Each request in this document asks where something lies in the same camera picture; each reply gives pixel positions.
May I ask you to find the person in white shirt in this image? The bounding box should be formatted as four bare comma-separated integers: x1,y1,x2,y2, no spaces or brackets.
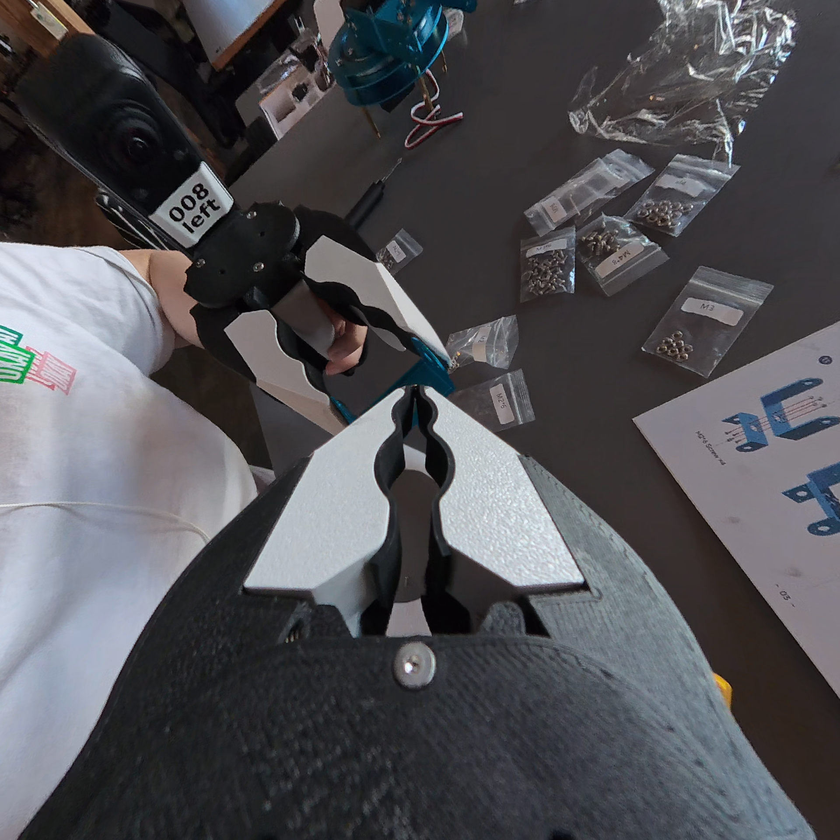
0,243,277,840

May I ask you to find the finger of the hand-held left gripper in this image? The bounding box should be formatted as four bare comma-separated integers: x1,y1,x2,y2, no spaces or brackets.
303,234,455,371
223,308,349,434

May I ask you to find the dark desk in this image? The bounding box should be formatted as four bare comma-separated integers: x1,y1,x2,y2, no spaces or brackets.
226,0,840,723

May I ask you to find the blue metal U bracket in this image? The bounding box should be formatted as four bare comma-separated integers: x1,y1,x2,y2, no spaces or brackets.
330,336,455,426

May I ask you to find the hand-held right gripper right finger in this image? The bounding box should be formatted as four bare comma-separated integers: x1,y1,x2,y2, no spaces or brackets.
415,386,586,636

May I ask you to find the person's left hand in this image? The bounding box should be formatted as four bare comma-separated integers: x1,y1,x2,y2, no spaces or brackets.
322,314,371,376

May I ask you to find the large crumpled clear bag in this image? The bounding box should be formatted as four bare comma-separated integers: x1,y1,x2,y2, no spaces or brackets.
570,0,798,161

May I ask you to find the black precision screwdriver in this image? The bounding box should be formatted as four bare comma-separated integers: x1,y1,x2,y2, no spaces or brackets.
344,157,403,228

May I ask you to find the printed assembly instruction sheet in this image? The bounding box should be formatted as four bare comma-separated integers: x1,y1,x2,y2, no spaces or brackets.
633,322,840,700

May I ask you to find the red white servo cable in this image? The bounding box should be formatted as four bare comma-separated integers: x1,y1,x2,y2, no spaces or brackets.
403,72,464,149

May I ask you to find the person's left forearm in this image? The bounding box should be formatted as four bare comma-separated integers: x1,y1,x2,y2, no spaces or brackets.
147,248,199,352

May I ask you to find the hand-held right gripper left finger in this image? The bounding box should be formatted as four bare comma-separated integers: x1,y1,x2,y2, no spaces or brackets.
244,386,421,637

